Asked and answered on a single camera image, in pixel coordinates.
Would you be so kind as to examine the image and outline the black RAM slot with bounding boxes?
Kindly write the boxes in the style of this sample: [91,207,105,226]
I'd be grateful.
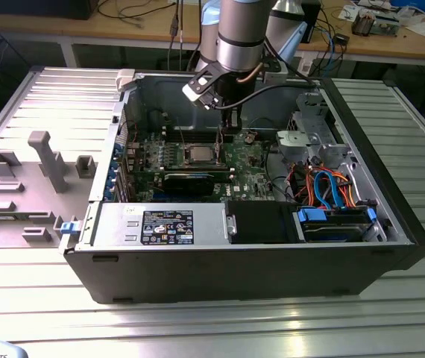
[163,131,224,136]
[163,128,224,134]
[163,134,221,140]
[163,136,219,144]

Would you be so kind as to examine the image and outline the CPU socket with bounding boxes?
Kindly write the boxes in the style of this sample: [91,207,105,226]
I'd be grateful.
[180,141,224,167]

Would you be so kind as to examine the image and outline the metal CPU cooler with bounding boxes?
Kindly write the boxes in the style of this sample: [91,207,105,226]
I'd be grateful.
[351,9,377,37]

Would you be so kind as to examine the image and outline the white paper tag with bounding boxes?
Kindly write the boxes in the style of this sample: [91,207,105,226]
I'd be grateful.
[296,55,312,78]

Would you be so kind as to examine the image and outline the green motherboard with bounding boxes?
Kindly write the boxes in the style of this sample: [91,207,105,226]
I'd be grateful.
[121,128,285,204]

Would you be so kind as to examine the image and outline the grey metal drive cage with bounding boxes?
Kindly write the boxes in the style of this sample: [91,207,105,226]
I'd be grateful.
[274,91,351,167]

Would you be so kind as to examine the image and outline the black graphics card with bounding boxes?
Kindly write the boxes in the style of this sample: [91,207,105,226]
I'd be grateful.
[162,171,217,197]

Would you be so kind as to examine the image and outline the black upright device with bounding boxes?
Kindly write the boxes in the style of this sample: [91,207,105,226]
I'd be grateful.
[301,0,322,44]

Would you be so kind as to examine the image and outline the pale grey case latch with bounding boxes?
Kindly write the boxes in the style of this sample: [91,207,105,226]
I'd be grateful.
[116,69,136,90]

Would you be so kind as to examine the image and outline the wooden desk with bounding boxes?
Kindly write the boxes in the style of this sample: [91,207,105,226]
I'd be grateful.
[0,0,425,70]

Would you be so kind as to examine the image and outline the black plastic fan shroud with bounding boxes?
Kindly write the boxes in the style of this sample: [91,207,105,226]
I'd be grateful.
[225,201,299,245]

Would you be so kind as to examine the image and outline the grey metal box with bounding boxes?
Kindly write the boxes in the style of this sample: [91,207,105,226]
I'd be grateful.
[374,14,402,37]

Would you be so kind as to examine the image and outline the hard disk blue carrier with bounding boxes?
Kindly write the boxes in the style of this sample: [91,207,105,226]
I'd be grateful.
[294,207,380,243]

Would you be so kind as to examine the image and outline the grey power supply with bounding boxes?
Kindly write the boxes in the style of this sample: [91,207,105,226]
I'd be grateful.
[76,203,232,251]

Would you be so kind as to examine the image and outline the black open PC case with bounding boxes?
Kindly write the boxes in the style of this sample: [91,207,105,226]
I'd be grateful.
[58,69,425,305]

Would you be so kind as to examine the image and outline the white paper sheets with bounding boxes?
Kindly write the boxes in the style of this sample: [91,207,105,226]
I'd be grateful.
[402,21,425,39]

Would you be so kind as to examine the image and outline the blue flat object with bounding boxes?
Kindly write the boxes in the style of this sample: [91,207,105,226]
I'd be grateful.
[390,0,425,10]

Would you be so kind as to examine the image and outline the large black box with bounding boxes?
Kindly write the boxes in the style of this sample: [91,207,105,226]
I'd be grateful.
[0,0,94,20]

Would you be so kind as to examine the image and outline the grey parts rack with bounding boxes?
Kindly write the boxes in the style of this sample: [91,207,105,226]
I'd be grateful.
[0,130,100,249]

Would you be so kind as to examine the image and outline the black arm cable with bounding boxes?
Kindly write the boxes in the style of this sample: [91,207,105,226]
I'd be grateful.
[212,80,320,110]

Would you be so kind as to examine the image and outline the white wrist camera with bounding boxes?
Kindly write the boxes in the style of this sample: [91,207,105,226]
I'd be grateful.
[181,63,223,111]

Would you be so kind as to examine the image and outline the black looped cable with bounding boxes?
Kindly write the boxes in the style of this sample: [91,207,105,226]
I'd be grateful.
[265,137,299,204]

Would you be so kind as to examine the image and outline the black hanging cable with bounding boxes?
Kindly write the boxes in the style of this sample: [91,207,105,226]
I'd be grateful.
[166,0,184,72]

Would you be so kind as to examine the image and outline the blue cable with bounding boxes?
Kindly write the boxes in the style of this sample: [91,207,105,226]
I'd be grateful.
[324,20,346,81]

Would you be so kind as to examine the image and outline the blue data wire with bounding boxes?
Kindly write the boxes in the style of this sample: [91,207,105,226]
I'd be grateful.
[312,168,344,212]

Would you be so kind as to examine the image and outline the orange wire bundle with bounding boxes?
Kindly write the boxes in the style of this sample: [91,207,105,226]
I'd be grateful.
[290,163,361,208]

